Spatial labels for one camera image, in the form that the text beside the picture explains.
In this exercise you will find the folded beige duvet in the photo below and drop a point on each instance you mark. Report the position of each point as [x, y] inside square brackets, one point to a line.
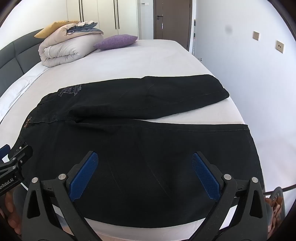
[64, 48]

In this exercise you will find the yellow pillow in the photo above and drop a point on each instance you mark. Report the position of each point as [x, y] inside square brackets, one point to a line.
[50, 29]

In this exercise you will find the person's left hand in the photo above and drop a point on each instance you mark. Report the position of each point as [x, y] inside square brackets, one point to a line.
[11, 208]

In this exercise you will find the purple pillow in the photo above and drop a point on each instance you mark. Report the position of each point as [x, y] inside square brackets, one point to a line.
[115, 41]

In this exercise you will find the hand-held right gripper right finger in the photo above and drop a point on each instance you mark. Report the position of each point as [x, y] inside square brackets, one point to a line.
[205, 176]

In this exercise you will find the beige wall socket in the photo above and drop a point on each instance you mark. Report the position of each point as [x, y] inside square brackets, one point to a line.
[256, 35]
[279, 46]

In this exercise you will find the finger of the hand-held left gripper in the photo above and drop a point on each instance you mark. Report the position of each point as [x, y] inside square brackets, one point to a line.
[24, 153]
[4, 151]

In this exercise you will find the grey padded headboard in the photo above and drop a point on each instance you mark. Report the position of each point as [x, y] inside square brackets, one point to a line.
[13, 55]

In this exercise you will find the dark vertical wall strip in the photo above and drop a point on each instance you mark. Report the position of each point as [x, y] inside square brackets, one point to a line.
[194, 34]

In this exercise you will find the brown patterned object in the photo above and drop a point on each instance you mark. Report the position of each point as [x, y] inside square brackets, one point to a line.
[276, 208]

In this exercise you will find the black pants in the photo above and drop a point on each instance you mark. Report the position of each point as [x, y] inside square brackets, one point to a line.
[138, 143]

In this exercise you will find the brown door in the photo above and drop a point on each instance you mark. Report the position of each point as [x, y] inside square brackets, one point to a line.
[175, 23]

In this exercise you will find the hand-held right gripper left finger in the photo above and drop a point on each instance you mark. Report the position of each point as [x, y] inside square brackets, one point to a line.
[84, 176]

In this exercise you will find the bed with white sheet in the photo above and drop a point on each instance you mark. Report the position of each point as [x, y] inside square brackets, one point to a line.
[150, 60]

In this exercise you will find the cream wardrobe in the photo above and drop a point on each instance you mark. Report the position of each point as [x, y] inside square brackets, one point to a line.
[104, 16]

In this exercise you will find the folded blue grey blanket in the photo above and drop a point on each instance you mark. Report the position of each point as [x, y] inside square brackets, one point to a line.
[89, 29]

